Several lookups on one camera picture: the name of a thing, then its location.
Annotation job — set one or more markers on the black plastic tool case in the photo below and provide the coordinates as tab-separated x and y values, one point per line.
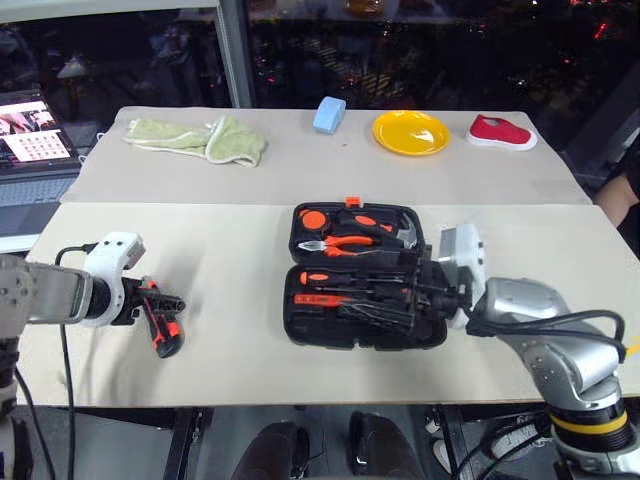
320	330

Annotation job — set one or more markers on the white sneaker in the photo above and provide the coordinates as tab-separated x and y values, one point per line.
510	445

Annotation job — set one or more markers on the dark rounded shape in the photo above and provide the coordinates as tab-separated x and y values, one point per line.
382	450
272	452

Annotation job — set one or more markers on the red white shoe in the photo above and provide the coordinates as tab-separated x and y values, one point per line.
500	132

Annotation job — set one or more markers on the grey open laptop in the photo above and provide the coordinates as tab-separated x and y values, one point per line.
30	190

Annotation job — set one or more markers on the orange black tape measure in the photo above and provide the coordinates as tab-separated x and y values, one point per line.
312	220

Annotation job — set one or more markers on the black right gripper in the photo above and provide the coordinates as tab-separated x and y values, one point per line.
437	295

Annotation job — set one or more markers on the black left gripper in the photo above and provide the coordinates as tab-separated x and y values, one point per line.
132	302

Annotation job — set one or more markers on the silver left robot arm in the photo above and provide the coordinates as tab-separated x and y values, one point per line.
45	295

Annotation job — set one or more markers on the green towel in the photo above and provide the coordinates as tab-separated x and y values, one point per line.
227	142

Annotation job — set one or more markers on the yellow plate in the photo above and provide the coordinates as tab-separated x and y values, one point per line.
411	132

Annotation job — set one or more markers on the bystander person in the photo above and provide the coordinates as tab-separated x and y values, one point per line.
617	197

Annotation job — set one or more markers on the light blue block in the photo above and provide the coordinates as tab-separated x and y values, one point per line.
327	116

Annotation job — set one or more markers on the orange voltage tester pen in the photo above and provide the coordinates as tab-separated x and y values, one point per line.
315	299

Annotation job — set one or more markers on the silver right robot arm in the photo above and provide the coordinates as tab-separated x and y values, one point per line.
565	350

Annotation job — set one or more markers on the orange black utility knife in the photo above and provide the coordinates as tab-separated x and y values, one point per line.
167	335

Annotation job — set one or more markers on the black table leg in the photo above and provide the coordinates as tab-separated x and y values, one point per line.
452	445
187	442

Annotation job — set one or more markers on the orange object behind glass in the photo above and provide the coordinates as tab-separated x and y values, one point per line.
365	5

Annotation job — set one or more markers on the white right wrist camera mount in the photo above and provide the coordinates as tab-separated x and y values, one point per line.
467	255

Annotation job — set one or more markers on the grey window pillar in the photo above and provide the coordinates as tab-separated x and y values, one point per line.
237	50

